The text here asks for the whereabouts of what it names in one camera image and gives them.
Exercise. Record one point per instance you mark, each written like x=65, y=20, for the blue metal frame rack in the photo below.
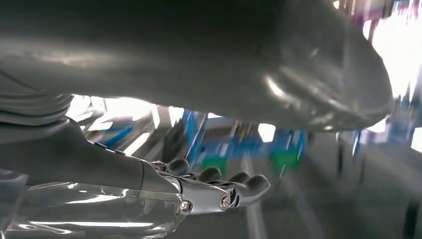
x=247, y=145

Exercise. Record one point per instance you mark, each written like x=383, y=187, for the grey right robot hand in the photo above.
x=197, y=59

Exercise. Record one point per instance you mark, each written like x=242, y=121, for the green plastic crate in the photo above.
x=214, y=165
x=284, y=161

